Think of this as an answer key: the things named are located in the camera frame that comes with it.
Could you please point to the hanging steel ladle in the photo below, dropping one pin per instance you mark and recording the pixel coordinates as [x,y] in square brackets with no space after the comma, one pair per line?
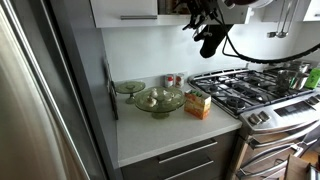
[282,34]

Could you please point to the small hanging steel utensil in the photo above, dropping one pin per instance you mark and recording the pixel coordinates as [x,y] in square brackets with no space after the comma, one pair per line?
[271,34]

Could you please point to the white garlic bulb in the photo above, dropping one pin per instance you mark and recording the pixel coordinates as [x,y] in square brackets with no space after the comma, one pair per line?
[150,101]
[153,93]

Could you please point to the dark tea bag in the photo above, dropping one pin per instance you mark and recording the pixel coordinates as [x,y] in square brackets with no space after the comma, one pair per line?
[186,27]

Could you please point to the black stove grate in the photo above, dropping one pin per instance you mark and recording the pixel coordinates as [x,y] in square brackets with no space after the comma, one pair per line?
[240,88]

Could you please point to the black strip on refrigerator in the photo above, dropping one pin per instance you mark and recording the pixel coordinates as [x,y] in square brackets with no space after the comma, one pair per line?
[111,93]

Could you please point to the dark base drawer cabinet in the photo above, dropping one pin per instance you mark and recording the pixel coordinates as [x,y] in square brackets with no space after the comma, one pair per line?
[186,166]

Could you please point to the stainless steel gas stove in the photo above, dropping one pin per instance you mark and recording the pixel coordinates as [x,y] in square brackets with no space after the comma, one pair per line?
[283,120]

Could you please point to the stainless steel refrigerator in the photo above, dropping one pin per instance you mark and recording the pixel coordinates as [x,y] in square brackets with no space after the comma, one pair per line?
[26,100]

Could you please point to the steel pan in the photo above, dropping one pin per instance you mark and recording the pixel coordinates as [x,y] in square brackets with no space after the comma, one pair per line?
[296,65]

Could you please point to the white upper cabinet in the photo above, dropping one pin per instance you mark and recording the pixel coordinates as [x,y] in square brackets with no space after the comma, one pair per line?
[126,8]

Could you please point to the white labelled can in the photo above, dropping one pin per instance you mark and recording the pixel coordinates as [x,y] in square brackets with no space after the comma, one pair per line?
[179,80]

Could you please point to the steel pot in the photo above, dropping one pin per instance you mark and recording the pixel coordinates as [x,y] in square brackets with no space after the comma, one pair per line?
[286,80]

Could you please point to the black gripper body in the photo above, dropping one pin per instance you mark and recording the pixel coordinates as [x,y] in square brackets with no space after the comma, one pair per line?
[203,6]

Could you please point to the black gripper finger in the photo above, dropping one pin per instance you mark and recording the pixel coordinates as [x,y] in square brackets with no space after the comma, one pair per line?
[190,21]
[202,20]

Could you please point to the large green glass cake stand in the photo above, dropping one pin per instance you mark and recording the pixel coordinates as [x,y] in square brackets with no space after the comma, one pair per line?
[160,103]

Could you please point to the silver stove knob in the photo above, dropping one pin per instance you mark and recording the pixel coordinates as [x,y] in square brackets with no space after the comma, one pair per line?
[254,119]
[264,116]

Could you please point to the red and white can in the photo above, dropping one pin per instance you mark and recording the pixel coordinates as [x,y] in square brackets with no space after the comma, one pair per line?
[169,81]

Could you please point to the orange tea box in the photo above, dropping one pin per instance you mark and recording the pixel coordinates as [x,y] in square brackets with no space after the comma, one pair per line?
[197,106]

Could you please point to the small green glass cake stand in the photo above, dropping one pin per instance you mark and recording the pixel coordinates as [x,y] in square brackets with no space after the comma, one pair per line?
[130,87]

